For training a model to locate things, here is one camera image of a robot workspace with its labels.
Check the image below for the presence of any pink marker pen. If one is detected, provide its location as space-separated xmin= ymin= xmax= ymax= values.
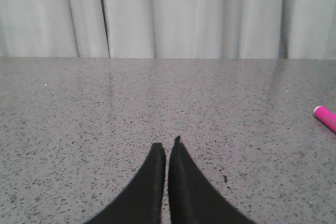
xmin=313 ymin=106 xmax=336 ymax=133

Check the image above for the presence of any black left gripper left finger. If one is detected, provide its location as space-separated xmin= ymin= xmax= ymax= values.
xmin=87 ymin=143 xmax=166 ymax=223

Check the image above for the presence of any grey curtain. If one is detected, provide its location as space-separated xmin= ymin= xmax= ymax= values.
xmin=1 ymin=0 xmax=335 ymax=59

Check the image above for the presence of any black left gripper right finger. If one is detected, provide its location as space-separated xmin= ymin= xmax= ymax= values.
xmin=168 ymin=136 xmax=254 ymax=223

